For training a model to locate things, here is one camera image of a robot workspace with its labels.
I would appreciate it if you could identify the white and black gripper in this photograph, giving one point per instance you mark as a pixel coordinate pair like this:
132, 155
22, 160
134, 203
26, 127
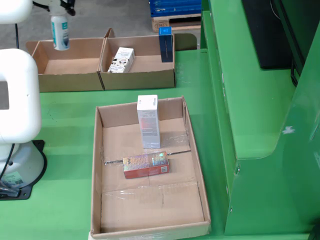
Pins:
58, 7

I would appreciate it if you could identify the white bottle with teal label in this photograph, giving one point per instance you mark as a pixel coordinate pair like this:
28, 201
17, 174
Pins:
61, 35

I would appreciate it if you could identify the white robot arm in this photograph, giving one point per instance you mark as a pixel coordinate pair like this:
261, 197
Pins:
22, 100

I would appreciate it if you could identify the open cardboard box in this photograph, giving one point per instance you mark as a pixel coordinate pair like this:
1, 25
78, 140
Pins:
147, 65
70, 65

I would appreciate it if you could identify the white hand cream box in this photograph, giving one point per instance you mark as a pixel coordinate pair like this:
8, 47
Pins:
122, 60

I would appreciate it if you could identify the dark blue carton box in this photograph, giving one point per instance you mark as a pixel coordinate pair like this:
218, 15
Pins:
166, 47

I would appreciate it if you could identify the tall white carton box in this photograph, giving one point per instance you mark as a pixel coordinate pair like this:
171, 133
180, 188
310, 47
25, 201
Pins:
150, 125

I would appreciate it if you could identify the red holographic carton box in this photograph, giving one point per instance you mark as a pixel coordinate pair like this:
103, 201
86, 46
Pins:
145, 166

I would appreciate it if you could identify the shallow cardboard tray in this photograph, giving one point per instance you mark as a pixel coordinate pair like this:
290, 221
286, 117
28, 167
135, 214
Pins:
150, 212

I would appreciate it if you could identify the wooden pallet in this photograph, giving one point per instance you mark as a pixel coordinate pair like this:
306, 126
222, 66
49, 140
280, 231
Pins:
162, 25

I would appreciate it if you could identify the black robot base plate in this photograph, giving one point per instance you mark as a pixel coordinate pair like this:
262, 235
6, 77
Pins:
27, 191

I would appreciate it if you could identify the green metal frame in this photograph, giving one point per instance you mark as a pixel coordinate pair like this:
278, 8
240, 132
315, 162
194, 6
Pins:
250, 112

